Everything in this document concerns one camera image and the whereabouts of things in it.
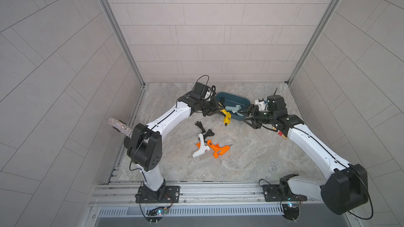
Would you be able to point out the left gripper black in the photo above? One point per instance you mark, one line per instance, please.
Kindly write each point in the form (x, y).
(213, 107)

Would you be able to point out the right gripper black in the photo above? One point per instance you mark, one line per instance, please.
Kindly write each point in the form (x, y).
(251, 107)

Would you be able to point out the yellow hot glue gun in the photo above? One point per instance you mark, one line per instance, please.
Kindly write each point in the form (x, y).
(227, 117)

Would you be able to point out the orange hot glue gun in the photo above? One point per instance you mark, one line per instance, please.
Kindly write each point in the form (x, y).
(218, 151)

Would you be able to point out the white hot glue gun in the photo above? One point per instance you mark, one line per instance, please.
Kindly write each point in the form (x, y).
(202, 144)

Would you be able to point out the mint green hot glue gun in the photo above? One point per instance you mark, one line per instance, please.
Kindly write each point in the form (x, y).
(234, 110)

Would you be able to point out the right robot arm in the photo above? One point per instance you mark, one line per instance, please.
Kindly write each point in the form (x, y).
(346, 185)

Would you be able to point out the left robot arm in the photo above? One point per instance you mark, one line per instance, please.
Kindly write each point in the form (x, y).
(144, 146)

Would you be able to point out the teal plastic storage box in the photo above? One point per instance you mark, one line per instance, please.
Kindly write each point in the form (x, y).
(232, 104)

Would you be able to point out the red yellow small carton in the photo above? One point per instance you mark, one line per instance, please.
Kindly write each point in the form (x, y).
(282, 135)

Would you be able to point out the right circuit board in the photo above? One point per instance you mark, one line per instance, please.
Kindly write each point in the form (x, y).
(291, 212)

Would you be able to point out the circuit board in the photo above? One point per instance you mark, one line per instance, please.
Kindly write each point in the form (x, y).
(291, 212)
(156, 214)

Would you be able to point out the left circuit board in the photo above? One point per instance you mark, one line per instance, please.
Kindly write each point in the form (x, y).
(156, 214)

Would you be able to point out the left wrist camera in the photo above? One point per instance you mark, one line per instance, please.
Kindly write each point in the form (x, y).
(201, 91)

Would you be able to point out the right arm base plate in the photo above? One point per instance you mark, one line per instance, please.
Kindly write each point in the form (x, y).
(273, 193)

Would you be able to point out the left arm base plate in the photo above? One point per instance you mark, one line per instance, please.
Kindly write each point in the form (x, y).
(166, 194)

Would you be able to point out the aluminium mounting rail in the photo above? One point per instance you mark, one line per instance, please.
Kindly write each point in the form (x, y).
(201, 193)

